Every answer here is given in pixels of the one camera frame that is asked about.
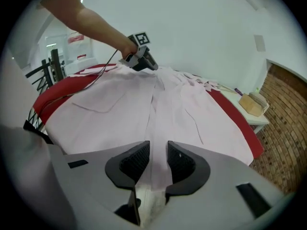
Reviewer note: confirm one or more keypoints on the black metal railing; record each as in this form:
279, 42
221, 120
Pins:
54, 63

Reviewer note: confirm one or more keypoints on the red tablecloth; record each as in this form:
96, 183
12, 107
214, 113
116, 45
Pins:
52, 95

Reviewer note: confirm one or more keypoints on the person's white shirt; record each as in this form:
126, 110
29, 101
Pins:
24, 164

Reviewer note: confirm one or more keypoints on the clear water jug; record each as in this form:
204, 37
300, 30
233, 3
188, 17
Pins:
76, 44

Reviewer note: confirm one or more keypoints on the person's left forearm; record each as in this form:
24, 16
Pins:
91, 23

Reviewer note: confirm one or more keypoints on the white water dispenser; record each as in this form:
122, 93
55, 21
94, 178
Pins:
81, 63

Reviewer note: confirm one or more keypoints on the green plastic bottle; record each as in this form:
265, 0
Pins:
257, 90

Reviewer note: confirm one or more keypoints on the white side table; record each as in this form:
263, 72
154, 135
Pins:
254, 120

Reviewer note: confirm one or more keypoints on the light wooden box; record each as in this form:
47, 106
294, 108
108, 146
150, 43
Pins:
249, 104

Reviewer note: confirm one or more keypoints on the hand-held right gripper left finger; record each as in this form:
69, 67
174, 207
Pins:
115, 174

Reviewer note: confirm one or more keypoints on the pink robe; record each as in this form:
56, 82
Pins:
120, 118

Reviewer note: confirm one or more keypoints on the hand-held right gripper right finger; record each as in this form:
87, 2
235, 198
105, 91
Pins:
199, 174

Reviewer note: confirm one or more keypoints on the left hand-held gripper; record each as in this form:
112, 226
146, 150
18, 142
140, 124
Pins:
136, 56

